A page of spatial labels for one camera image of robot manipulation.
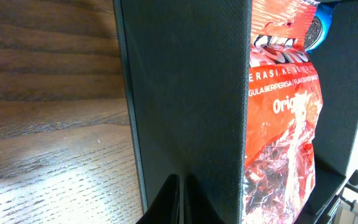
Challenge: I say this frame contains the blue Oreo cookie pack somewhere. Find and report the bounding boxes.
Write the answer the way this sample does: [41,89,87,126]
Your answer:
[304,4,334,53]

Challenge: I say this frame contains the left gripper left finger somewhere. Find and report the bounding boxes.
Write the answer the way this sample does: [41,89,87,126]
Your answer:
[136,174,180,224]

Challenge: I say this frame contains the black cardboard box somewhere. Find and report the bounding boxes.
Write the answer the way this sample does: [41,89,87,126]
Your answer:
[114,1,358,223]

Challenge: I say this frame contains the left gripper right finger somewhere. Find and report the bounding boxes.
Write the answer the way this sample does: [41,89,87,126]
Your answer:
[184,175,225,224]

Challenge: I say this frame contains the black stand in background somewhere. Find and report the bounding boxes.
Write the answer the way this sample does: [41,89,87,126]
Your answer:
[337,167,358,215]

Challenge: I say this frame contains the red dried fruit bag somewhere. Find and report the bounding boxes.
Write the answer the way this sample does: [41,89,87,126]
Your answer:
[242,0,323,223]

